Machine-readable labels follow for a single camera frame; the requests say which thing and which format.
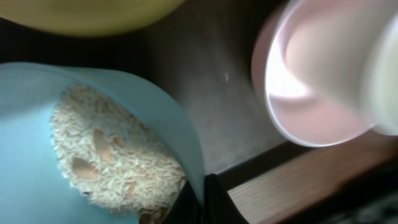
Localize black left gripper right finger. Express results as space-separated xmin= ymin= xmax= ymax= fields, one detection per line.
xmin=204 ymin=174 xmax=249 ymax=224

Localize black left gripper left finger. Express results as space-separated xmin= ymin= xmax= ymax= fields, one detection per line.
xmin=162 ymin=182 xmax=202 ymax=224

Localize rice food leftovers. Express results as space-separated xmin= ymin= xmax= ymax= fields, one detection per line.
xmin=50 ymin=83 xmax=187 ymax=214

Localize blue bowl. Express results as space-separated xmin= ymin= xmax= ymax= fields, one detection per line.
xmin=1 ymin=63 xmax=205 ymax=224

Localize pink bowl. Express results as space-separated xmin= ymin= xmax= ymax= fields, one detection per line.
xmin=252 ymin=1 xmax=397 ymax=147

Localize brown serving tray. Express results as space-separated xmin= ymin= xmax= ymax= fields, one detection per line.
xmin=1 ymin=0 xmax=307 ymax=189

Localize yellow round plate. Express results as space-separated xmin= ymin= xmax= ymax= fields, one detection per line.
xmin=1 ymin=0 xmax=185 ymax=37

